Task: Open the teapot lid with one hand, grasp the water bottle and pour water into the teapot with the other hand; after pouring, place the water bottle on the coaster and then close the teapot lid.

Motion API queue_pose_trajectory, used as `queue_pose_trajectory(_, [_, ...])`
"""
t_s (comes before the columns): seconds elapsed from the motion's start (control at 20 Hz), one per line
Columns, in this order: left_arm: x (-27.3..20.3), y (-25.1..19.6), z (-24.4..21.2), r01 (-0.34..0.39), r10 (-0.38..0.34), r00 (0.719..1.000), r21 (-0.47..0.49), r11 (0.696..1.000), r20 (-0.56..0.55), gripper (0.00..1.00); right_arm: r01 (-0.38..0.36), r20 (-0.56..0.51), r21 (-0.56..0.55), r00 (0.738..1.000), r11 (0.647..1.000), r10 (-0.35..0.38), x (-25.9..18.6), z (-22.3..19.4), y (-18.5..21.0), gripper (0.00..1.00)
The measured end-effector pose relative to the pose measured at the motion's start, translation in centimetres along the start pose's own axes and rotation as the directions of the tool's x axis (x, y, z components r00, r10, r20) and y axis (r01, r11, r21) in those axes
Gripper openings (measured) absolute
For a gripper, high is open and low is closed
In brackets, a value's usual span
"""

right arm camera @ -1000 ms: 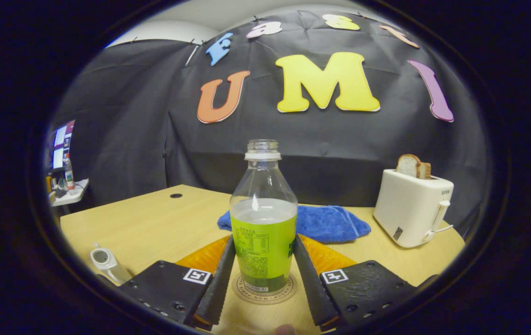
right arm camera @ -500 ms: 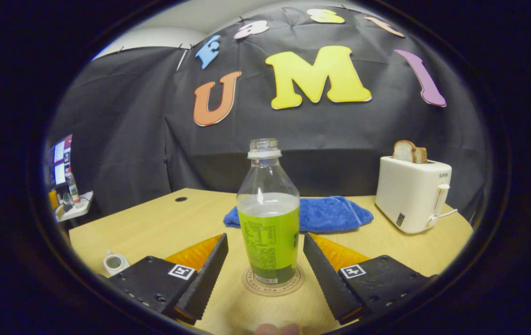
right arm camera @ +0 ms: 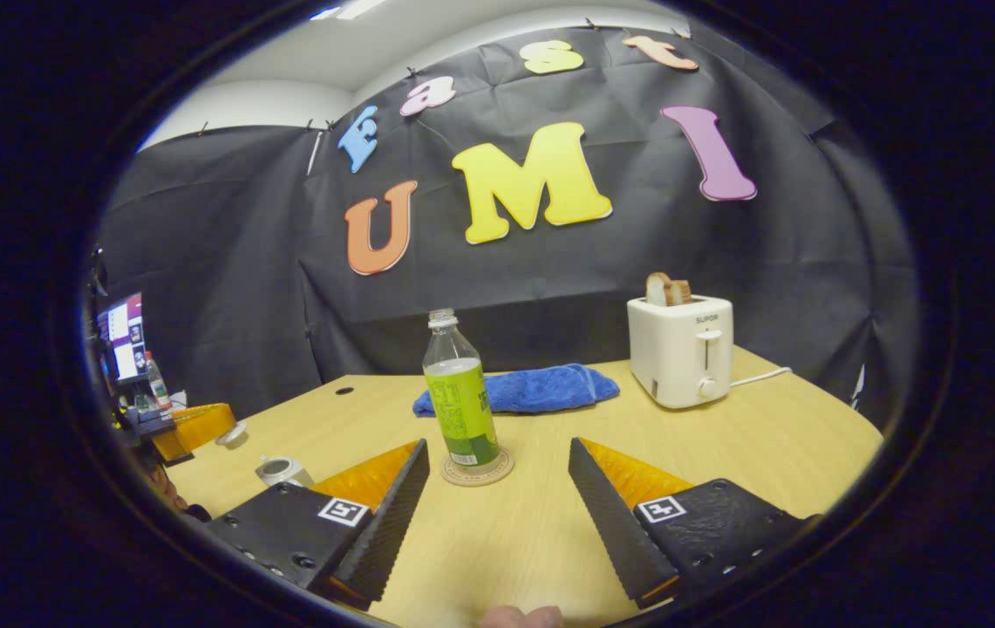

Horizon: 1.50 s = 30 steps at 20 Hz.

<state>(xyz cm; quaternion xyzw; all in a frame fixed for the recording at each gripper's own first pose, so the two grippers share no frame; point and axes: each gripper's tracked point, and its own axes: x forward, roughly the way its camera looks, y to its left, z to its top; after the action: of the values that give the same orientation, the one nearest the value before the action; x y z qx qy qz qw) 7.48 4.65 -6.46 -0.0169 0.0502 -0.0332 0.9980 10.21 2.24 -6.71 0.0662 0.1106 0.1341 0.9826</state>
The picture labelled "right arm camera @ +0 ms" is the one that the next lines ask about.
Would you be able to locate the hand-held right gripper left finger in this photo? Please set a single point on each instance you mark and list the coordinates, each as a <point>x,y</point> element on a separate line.
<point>388,523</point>

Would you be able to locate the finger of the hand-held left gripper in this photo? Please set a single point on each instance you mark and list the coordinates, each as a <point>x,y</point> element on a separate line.
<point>192,429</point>

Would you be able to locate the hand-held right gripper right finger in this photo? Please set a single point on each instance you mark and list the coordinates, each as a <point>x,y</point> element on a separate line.
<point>610,532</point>

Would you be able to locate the white teacup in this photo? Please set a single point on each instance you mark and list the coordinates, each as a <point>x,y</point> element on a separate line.
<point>281,473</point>

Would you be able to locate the round cork coaster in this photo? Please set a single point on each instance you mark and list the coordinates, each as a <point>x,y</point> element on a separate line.
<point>497,471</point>

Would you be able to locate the clear green label water bottle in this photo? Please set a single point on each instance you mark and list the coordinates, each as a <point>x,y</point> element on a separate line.
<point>460,410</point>

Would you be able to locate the red cap plastic bottle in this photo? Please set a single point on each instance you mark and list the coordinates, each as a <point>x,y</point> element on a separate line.
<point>157,384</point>

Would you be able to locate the computer monitor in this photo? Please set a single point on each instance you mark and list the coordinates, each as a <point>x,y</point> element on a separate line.
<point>125,336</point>

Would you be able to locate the blue towel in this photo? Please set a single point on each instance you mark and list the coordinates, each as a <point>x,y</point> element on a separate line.
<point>541,388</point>

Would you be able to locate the white toaster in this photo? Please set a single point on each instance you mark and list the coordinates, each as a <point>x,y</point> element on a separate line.
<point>680,349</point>

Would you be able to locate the toast bread slice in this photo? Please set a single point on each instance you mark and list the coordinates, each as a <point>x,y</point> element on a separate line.
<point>681,294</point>
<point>658,290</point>

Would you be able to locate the black backdrop cloth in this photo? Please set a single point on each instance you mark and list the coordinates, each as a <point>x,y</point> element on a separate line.
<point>549,279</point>

